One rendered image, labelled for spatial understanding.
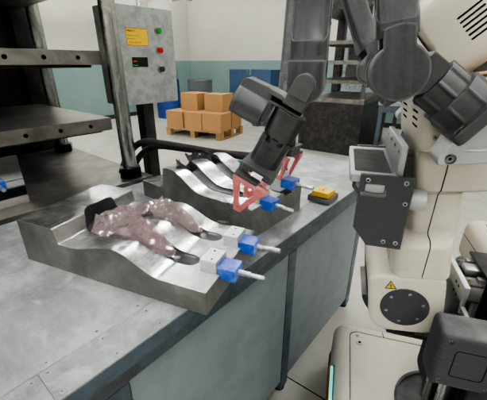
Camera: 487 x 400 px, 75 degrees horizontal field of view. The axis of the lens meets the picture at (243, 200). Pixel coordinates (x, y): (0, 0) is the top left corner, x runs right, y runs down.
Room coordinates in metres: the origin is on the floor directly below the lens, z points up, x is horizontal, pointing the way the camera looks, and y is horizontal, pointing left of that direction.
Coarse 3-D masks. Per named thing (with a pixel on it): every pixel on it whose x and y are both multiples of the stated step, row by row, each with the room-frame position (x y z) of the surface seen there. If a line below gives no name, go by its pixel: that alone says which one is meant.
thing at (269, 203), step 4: (268, 192) 0.83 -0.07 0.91; (264, 196) 0.81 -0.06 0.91; (268, 196) 0.82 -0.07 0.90; (272, 196) 0.82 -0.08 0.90; (260, 200) 0.80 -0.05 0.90; (264, 200) 0.79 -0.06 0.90; (268, 200) 0.79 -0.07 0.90; (272, 200) 0.79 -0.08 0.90; (276, 200) 0.79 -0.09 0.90; (260, 204) 0.80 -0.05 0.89; (264, 204) 0.79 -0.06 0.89; (268, 204) 0.78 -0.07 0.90; (272, 204) 0.78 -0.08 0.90; (276, 204) 0.79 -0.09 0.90; (264, 208) 0.79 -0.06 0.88; (268, 208) 0.78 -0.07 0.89; (272, 208) 0.78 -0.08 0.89; (276, 208) 0.79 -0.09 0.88; (280, 208) 0.77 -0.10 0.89; (284, 208) 0.77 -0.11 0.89; (288, 208) 0.76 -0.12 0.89; (292, 212) 0.75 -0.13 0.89
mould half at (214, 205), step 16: (192, 160) 1.07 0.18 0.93; (208, 160) 1.08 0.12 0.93; (224, 160) 1.11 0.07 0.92; (160, 176) 1.12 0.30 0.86; (176, 176) 0.95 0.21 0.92; (192, 176) 0.96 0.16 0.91; (208, 176) 0.99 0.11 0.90; (224, 176) 1.02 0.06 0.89; (256, 176) 1.05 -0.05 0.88; (144, 192) 1.08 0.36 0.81; (160, 192) 1.01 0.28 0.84; (176, 192) 0.96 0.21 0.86; (192, 192) 0.91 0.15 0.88; (208, 192) 0.90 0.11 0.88; (272, 192) 0.88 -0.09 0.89; (208, 208) 0.86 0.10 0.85; (224, 208) 0.82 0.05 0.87; (256, 208) 0.77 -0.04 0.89; (240, 224) 0.78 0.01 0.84; (256, 224) 0.78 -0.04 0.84; (272, 224) 0.84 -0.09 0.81
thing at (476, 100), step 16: (448, 80) 0.47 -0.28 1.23; (464, 80) 0.46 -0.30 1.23; (480, 80) 0.46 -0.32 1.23; (416, 96) 0.50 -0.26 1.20; (432, 96) 0.47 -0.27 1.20; (448, 96) 0.46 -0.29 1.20; (464, 96) 0.45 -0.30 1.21; (480, 96) 0.45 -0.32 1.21; (432, 112) 0.48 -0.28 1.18; (448, 112) 0.46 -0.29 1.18; (464, 112) 0.45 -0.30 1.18; (480, 112) 0.44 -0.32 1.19; (448, 128) 0.47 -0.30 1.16; (464, 128) 0.43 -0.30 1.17; (480, 128) 0.43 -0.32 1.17
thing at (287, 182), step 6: (288, 174) 0.92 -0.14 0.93; (276, 180) 0.89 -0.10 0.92; (282, 180) 0.89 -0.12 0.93; (288, 180) 0.88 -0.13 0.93; (294, 180) 0.87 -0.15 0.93; (270, 186) 0.91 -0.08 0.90; (276, 186) 0.89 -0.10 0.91; (282, 186) 0.89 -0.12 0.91; (288, 186) 0.87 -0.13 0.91; (294, 186) 0.87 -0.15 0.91; (300, 186) 0.87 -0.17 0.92; (306, 186) 0.86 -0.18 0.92; (312, 186) 0.85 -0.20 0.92
